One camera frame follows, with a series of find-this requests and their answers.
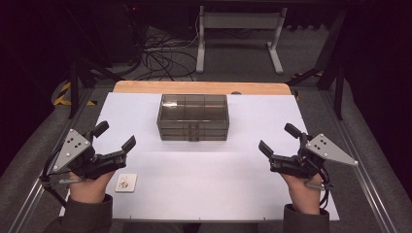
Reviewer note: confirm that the white cartoon print card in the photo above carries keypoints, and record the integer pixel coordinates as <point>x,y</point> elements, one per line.
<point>126,183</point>

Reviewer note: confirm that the white metal stand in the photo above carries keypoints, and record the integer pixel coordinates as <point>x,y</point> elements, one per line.
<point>239,21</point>

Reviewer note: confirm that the smoked transparent drawer box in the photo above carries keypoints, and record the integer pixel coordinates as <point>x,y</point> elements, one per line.
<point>192,111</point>

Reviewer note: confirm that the person's right hand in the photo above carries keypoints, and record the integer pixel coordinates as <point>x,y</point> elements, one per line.
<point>304,194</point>

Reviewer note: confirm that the aluminium floor rail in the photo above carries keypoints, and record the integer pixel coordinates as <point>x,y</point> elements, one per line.
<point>362,174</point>
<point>48,178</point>

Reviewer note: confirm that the yellow black hazard tape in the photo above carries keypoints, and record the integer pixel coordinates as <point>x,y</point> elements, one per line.
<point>63,97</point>
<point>302,77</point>

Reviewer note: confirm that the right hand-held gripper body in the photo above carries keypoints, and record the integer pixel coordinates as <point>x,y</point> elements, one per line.
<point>325,149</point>

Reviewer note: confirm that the black metal stand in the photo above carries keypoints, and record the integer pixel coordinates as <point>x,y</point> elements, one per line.
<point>74,90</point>
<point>338,93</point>

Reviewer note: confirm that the person's left hand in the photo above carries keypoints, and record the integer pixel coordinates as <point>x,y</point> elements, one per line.
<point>89,189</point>

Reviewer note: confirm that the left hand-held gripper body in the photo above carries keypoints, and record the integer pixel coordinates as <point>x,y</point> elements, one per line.
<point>73,147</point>

